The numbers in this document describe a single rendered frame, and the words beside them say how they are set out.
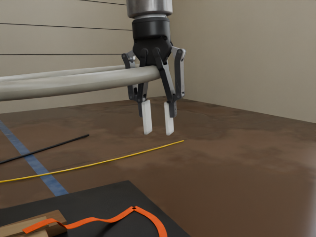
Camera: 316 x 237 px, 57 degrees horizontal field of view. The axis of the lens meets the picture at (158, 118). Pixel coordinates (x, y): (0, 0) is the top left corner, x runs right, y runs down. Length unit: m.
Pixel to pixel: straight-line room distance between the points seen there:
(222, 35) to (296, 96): 1.85
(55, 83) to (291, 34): 4.76
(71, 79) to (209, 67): 5.69
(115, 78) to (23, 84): 0.14
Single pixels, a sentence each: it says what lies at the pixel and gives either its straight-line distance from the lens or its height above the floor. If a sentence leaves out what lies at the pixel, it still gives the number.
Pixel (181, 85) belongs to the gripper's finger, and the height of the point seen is 0.96.
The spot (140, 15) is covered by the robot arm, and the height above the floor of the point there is 1.09.
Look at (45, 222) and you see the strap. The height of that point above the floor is 0.22.
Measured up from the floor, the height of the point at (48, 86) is 0.98.
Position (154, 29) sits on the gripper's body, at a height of 1.07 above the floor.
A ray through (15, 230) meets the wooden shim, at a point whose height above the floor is 0.10.
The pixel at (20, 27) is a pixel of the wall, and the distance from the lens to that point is 5.73.
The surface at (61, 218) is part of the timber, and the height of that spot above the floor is 0.08.
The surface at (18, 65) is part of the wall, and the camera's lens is 5.70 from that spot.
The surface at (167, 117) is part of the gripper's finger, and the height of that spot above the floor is 0.90.
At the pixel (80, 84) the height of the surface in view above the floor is 0.98.
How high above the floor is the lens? 1.03
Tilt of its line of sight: 13 degrees down
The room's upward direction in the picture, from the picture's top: straight up
